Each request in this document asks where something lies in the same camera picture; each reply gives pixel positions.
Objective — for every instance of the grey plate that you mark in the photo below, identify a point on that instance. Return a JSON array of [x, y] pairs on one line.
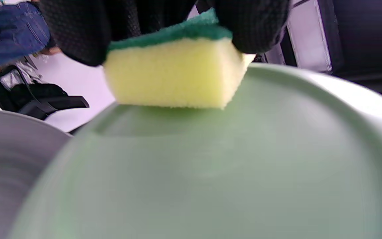
[[8, 166]]

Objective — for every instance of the black chrome-base office chair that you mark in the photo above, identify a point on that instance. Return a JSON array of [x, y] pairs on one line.
[[41, 99]]

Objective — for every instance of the light green plate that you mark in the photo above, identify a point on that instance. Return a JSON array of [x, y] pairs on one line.
[[227, 166]]

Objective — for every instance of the person's left hand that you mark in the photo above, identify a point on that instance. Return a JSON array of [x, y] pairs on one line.
[[78, 26]]

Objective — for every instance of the yellow green sponge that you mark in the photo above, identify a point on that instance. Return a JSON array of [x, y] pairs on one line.
[[177, 73]]

